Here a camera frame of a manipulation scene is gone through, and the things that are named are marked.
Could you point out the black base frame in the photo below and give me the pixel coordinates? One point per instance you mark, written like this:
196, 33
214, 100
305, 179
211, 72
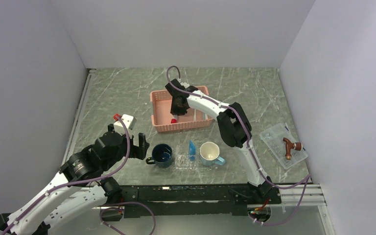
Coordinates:
233, 199

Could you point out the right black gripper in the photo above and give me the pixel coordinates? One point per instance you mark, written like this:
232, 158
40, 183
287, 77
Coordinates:
174, 110

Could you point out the dark blue mug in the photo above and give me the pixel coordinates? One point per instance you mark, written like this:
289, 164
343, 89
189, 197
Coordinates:
162, 156

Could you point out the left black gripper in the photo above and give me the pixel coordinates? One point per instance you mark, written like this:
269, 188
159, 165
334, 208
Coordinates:
139, 151

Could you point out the clear plastic toothbrush case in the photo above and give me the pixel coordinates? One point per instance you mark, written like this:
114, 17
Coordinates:
273, 138

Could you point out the pink perforated plastic basket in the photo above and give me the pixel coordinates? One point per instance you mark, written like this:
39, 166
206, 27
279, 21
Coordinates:
161, 102

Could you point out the white red-capped toothpaste tube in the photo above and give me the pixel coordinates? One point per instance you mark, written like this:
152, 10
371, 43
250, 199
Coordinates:
175, 119

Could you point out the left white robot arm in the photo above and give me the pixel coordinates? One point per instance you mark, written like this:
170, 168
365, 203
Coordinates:
78, 186

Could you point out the aluminium rail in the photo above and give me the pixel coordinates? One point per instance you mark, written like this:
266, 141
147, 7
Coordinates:
80, 113

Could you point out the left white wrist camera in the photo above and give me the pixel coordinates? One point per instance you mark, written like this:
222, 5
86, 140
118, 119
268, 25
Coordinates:
124, 121

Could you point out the blue toothpaste tube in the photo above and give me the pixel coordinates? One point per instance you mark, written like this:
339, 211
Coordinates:
191, 151

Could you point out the clear textured oval tray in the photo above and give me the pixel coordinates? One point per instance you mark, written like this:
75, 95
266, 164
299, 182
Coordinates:
185, 162

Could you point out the light blue mug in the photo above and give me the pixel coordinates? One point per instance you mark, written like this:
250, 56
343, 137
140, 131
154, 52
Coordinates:
210, 154

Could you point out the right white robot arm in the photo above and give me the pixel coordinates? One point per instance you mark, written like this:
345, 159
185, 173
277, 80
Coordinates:
234, 128

